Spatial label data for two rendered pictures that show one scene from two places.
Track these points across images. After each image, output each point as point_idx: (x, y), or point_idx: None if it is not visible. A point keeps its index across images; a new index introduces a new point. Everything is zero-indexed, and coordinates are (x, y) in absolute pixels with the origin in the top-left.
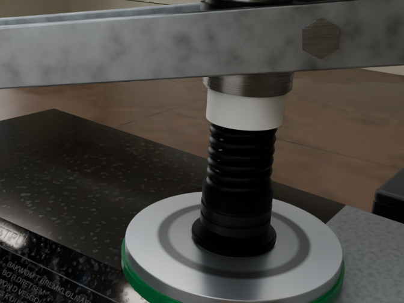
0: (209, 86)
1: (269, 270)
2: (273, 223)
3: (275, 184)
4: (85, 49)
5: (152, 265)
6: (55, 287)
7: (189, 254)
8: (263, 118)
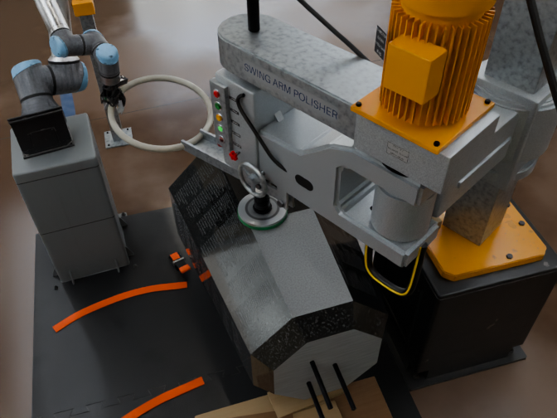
0: None
1: (259, 218)
2: (274, 207)
3: None
4: (229, 169)
5: (239, 208)
6: (230, 202)
7: (249, 208)
8: (259, 191)
